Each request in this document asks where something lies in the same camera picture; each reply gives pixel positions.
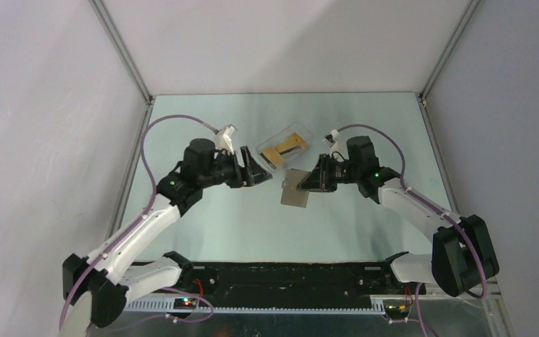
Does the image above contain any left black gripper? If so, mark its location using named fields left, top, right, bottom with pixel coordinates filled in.
left=199, top=146, right=272, bottom=188

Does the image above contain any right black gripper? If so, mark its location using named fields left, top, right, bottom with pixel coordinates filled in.
left=298, top=154, right=360, bottom=194

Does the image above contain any grey card holder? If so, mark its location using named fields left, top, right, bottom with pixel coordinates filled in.
left=280, top=168, right=309, bottom=208

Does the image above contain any clear plastic card box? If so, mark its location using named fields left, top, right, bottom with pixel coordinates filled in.
left=256, top=121, right=314, bottom=172

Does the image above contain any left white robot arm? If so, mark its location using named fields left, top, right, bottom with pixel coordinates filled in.
left=60, top=138, right=272, bottom=328

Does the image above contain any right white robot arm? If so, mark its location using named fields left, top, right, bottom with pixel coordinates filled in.
left=297, top=136, right=500, bottom=297

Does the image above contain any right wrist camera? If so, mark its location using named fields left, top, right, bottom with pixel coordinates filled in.
left=323, top=129, right=345, bottom=161

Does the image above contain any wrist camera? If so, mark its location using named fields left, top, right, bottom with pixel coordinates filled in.
left=323, top=129, right=345, bottom=161
left=213, top=124, right=237, bottom=154

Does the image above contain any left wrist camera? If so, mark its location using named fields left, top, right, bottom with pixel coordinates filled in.
left=213, top=124, right=237, bottom=154

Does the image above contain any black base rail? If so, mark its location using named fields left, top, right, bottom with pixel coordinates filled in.
left=177, top=261, right=426, bottom=308

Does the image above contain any grey cable duct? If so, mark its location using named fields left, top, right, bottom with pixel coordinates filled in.
left=124, top=297, right=385, bottom=315

